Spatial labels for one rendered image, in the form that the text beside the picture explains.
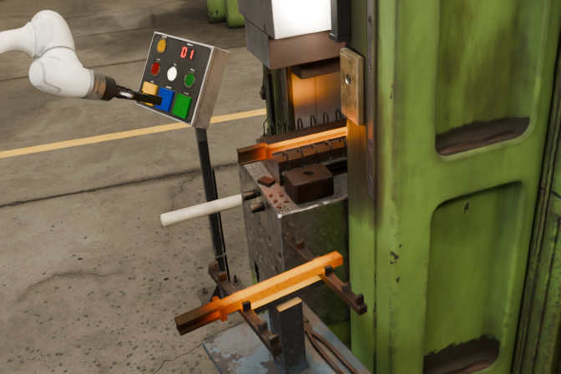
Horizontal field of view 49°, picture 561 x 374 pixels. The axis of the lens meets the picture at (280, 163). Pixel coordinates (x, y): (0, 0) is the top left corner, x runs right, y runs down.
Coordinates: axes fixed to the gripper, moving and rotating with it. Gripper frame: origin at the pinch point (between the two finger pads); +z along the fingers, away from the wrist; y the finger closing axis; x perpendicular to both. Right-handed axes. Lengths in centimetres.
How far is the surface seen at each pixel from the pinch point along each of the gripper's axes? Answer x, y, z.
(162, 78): 6.8, -14.7, 13.3
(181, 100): 1.8, -0.4, 12.5
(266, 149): -2.8, 48.1, 7.2
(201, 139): -11.5, -7.7, 33.3
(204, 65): 15.5, 5.1, 13.3
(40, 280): -105, -89, 33
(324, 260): -20, 89, -9
